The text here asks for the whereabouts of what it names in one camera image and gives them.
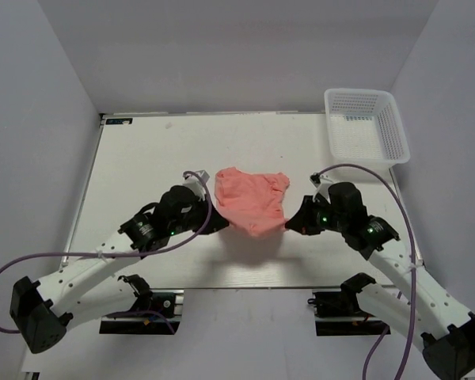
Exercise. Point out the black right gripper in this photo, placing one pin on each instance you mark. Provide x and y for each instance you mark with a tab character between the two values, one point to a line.
302	221

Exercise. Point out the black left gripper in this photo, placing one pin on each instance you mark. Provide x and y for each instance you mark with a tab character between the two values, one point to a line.
203	203

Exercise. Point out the pink t shirt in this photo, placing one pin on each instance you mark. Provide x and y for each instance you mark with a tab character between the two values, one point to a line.
252	203

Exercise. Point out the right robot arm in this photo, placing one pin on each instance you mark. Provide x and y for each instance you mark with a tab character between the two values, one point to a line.
438	325

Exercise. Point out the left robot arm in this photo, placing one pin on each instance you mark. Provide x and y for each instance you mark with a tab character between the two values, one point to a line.
46	309

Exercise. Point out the white plastic basket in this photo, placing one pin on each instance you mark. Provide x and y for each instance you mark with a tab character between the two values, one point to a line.
365	128

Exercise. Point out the dark label sticker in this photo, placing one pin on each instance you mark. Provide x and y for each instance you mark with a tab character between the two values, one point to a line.
119	121

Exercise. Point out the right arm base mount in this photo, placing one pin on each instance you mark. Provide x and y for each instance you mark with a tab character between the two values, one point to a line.
334	316

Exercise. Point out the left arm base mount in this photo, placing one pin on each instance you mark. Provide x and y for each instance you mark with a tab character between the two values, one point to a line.
157	315

